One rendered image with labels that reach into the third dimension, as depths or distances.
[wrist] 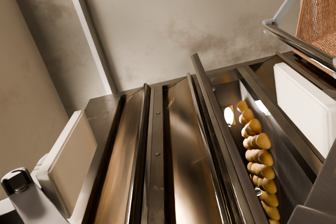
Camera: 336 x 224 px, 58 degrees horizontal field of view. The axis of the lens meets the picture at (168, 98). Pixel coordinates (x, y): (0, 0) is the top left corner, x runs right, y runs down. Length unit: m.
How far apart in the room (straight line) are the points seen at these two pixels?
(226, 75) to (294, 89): 1.66
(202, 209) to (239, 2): 3.09
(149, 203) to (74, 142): 0.81
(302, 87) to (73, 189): 0.13
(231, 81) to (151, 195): 1.04
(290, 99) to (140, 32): 3.54
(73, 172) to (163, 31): 3.55
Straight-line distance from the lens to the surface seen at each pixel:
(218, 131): 0.95
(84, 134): 0.20
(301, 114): 0.18
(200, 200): 0.94
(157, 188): 1.03
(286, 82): 0.19
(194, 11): 3.68
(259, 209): 0.69
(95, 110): 1.77
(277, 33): 1.02
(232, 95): 1.89
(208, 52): 3.82
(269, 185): 1.59
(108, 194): 1.11
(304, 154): 1.07
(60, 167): 0.17
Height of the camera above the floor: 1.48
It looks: 4 degrees up
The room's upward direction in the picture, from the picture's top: 103 degrees counter-clockwise
